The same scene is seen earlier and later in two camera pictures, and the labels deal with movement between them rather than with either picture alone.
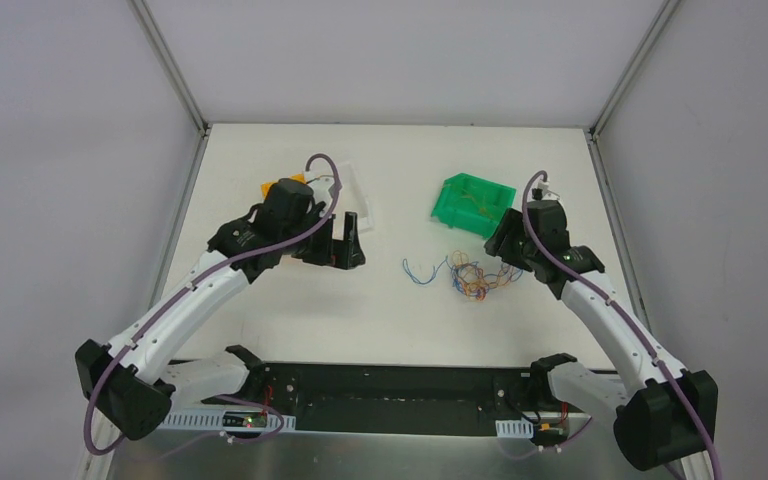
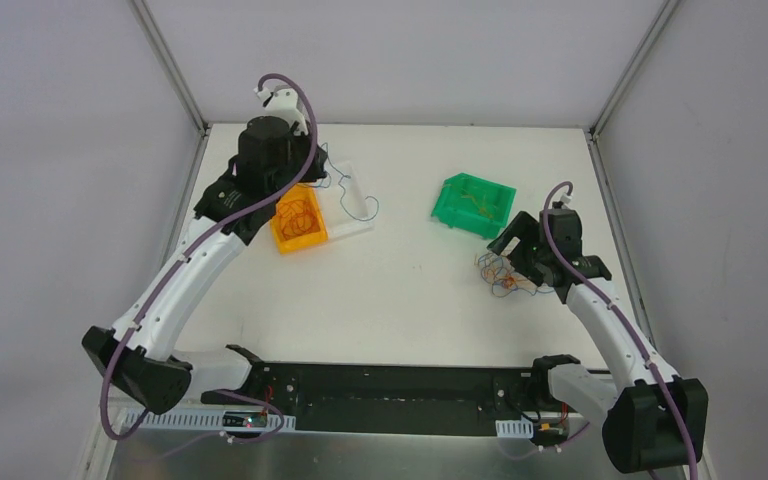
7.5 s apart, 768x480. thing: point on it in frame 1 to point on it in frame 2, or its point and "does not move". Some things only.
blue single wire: x=406 y=267 to x=342 y=193
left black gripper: x=334 y=245 to x=311 y=170
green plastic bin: x=473 y=204 does not move
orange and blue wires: x=471 y=280 to x=502 y=279
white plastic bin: x=352 y=200 does not move
